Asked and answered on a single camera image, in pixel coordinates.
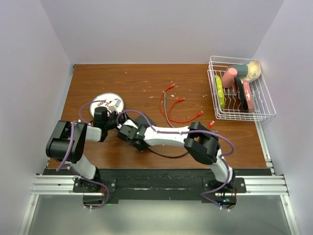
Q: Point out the black network switch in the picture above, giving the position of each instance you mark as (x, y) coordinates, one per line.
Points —
(142, 121)

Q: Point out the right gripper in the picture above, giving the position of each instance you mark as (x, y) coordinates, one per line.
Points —
(141, 149)

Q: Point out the white round patterned plate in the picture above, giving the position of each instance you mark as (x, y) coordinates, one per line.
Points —
(105, 100)

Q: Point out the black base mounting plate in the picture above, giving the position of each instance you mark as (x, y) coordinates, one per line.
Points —
(157, 184)

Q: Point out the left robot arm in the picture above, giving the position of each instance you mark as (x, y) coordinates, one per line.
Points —
(67, 142)

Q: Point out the aluminium frame rail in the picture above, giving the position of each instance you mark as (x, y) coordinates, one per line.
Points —
(248, 182)

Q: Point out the pink plate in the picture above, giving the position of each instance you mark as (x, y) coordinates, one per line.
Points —
(248, 95)

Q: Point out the white wire dish rack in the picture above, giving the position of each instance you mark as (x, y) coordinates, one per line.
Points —
(263, 104)

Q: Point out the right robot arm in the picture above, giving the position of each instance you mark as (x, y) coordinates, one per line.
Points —
(204, 146)

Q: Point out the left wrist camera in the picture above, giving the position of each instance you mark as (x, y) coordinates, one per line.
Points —
(113, 108)

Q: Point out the dark green cup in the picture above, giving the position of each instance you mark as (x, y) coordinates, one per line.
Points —
(242, 70)

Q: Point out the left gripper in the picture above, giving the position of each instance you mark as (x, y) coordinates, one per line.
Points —
(114, 114)

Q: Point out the yellow-green plate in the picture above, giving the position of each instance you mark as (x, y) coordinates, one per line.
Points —
(220, 91)

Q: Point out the pink cup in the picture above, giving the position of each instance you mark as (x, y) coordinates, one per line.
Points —
(229, 77)

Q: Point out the beige bowl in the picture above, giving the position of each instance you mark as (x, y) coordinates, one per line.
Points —
(254, 71)

